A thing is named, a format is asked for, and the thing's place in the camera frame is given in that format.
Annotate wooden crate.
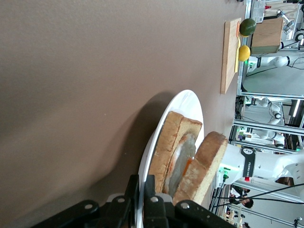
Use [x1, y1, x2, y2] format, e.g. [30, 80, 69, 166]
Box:
[251, 17, 284, 55]

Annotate wooden cutting board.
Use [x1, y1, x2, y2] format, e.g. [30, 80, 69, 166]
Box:
[220, 18, 242, 95]

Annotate green avocado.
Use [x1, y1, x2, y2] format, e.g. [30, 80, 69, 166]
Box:
[239, 18, 257, 38]

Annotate toast slice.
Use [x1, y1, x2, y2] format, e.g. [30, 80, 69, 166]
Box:
[148, 111, 203, 194]

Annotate white round plate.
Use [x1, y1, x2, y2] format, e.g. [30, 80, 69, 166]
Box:
[136, 89, 205, 228]

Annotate yellow lemon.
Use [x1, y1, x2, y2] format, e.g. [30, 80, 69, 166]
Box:
[238, 45, 251, 62]

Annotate plain brown bread slice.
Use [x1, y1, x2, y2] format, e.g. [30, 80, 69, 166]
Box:
[172, 131, 228, 207]

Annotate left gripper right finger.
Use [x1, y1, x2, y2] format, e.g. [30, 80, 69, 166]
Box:
[143, 174, 176, 228]

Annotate yellow plastic fork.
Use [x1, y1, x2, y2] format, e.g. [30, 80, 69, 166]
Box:
[234, 37, 241, 73]

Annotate person with dark hair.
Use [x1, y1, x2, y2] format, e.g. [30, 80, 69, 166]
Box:
[229, 186, 254, 209]

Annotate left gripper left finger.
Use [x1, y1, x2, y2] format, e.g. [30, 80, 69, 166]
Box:
[104, 174, 141, 228]

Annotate aluminium cell frame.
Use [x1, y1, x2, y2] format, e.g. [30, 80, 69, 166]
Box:
[231, 0, 304, 152]

